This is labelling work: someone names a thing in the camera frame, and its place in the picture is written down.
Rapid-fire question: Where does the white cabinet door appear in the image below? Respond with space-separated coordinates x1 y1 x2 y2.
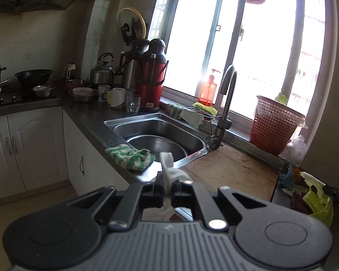
0 131 26 201
63 110 130 196
7 107 69 191

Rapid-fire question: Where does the red lattice basket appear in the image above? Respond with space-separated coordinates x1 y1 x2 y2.
249 94 306 156

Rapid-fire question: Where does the black wok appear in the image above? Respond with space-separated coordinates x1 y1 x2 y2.
15 69 54 86

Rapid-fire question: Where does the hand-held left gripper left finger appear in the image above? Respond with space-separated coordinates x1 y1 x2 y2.
67 172 166 231

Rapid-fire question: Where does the white tissue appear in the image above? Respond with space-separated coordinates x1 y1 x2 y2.
143 152 193 222

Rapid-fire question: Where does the wide steel bowl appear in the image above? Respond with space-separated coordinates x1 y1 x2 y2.
68 90 98 103

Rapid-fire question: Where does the small green knitted cloth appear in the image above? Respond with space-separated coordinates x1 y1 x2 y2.
167 103 184 119

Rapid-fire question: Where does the white printed cup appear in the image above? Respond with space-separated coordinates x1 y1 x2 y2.
97 85 111 103

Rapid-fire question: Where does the stainless steel sink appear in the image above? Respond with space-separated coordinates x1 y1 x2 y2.
104 112 209 168

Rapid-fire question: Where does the steel thermos flask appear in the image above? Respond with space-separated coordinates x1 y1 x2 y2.
117 38 150 91

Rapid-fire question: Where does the wooden cutting board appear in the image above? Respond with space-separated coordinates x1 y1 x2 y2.
179 145 280 202

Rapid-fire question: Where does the sliding window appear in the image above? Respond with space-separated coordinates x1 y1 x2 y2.
151 0 337 136

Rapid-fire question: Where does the wire sink rack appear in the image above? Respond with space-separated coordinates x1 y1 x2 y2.
186 106 219 125

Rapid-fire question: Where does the steel basin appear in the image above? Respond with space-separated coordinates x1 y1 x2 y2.
126 135 188 163

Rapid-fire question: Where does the green and white knitted cloth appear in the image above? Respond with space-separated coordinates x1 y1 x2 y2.
105 144 156 171

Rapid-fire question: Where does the black stove top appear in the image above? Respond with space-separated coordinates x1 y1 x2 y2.
0 89 61 110

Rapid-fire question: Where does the white plastic container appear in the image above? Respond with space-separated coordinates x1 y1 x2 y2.
63 62 76 79

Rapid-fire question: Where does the clear drinking glass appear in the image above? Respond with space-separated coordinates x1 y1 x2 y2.
126 94 142 114

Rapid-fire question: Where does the white bowl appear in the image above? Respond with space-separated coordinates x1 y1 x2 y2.
73 87 94 96

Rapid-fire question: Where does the blue mesh cloth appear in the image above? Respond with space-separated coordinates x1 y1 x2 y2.
280 162 296 189

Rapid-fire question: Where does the small steel bowl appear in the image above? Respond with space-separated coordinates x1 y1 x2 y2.
32 85 55 98

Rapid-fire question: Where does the dark red bowl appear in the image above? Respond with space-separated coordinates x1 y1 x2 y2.
56 79 89 91

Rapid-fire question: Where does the clear plastic bag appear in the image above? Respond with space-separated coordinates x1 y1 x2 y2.
280 135 308 166

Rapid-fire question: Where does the small napa cabbage piece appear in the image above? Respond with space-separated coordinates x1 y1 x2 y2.
299 172 334 228

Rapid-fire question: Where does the red thermos flask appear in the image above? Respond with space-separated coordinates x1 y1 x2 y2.
135 38 169 113

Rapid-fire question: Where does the steel kettle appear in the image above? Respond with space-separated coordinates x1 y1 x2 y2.
89 52 115 86

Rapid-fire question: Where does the white dishcloth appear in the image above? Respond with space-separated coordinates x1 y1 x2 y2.
180 108 204 129

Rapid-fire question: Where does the white mug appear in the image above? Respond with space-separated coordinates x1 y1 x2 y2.
107 87 127 110

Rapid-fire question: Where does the orange soap bottle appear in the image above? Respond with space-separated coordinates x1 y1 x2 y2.
198 68 221 106

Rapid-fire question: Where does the glass pot lid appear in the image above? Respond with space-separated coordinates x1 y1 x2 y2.
119 6 147 40

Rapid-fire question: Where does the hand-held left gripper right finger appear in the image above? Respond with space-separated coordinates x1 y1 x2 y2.
171 179 269 230

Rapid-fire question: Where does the steel kitchen faucet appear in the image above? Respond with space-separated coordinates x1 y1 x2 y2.
205 64 238 151

